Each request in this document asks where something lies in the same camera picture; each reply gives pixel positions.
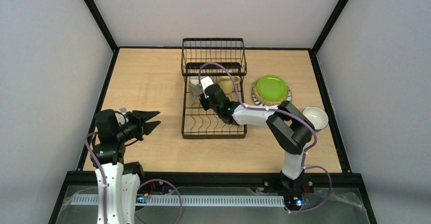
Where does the white bowl dark rim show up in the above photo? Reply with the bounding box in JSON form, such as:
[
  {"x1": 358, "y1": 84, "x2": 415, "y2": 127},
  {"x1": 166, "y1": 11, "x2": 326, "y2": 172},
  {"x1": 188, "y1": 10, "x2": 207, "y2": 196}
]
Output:
[{"x1": 302, "y1": 106, "x2": 329, "y2": 133}]

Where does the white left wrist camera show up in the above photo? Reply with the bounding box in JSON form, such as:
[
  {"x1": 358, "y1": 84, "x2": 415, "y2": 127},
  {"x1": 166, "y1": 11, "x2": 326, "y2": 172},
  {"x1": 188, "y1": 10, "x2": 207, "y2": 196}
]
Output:
[{"x1": 118, "y1": 107, "x2": 128, "y2": 121}]

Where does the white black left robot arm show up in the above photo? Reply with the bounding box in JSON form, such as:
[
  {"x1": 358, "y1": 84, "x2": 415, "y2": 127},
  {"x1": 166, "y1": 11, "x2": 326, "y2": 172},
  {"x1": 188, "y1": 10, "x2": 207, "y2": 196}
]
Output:
[{"x1": 89, "y1": 109, "x2": 160, "y2": 223}]

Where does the blue striped white plate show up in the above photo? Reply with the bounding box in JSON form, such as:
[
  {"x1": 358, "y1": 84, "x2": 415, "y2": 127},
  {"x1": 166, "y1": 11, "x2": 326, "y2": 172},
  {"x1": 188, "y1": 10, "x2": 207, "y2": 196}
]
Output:
[{"x1": 251, "y1": 86, "x2": 293, "y2": 108}]

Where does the cream ceramic mug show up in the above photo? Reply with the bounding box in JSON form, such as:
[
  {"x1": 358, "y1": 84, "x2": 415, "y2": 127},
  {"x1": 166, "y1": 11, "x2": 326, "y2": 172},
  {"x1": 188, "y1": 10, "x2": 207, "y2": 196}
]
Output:
[{"x1": 190, "y1": 77, "x2": 203, "y2": 103}]

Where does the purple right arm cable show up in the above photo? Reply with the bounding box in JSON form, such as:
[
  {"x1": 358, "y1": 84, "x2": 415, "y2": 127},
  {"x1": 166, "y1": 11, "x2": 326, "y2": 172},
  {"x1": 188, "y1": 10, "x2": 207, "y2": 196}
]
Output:
[{"x1": 198, "y1": 62, "x2": 333, "y2": 215}]

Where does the right controller board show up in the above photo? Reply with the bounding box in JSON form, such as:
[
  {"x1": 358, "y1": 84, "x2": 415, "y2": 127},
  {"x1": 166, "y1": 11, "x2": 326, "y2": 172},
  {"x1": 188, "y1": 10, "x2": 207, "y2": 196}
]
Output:
[{"x1": 284, "y1": 194, "x2": 310, "y2": 206}]

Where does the controller board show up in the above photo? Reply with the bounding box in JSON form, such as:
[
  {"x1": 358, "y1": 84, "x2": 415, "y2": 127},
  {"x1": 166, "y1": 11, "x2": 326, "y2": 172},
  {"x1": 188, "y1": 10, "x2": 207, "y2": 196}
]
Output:
[
  {"x1": 136, "y1": 195, "x2": 150, "y2": 204},
  {"x1": 284, "y1": 194, "x2": 310, "y2": 206}
]

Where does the black aluminium frame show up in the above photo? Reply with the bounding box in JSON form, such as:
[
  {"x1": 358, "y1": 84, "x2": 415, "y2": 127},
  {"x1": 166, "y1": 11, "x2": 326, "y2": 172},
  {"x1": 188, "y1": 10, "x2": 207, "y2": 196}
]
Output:
[{"x1": 49, "y1": 0, "x2": 377, "y2": 223}]

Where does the yellow handled mug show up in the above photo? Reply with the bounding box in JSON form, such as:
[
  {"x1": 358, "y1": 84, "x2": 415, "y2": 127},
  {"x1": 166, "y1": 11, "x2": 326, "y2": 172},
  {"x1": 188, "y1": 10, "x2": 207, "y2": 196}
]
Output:
[{"x1": 217, "y1": 76, "x2": 241, "y2": 94}]

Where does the green plate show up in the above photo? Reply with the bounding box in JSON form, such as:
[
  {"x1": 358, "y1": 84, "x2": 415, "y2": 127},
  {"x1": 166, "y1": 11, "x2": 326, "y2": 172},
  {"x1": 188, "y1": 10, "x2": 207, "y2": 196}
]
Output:
[{"x1": 255, "y1": 75, "x2": 288, "y2": 102}]

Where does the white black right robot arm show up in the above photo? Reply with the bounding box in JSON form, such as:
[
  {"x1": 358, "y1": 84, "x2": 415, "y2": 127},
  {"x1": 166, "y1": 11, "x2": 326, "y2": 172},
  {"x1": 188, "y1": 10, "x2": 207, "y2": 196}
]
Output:
[{"x1": 200, "y1": 84, "x2": 316, "y2": 180}]

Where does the black wire dish rack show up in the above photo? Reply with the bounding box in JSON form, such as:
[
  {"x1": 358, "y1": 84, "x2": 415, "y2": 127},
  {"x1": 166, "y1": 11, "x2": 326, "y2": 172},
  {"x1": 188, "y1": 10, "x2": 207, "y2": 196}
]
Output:
[{"x1": 181, "y1": 38, "x2": 247, "y2": 139}]

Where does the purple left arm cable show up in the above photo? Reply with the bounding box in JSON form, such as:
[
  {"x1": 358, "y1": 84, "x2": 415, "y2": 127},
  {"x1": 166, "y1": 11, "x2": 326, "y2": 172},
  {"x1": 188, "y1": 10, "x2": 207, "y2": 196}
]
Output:
[{"x1": 84, "y1": 132, "x2": 183, "y2": 224}]

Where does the left controller board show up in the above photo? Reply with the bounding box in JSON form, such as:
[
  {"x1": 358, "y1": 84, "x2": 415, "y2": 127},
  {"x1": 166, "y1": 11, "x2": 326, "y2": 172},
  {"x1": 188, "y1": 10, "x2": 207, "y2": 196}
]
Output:
[{"x1": 136, "y1": 195, "x2": 150, "y2": 204}]

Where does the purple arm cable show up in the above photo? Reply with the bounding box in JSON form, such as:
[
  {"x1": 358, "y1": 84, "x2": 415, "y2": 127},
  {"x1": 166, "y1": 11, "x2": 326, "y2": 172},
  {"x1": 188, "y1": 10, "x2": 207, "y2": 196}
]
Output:
[
  {"x1": 84, "y1": 132, "x2": 183, "y2": 224},
  {"x1": 198, "y1": 62, "x2": 333, "y2": 215}
]

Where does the white slotted cable duct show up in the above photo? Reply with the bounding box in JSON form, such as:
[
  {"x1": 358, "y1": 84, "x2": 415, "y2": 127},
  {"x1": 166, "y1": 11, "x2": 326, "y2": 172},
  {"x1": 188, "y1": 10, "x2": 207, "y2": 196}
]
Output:
[{"x1": 70, "y1": 194, "x2": 285, "y2": 207}]

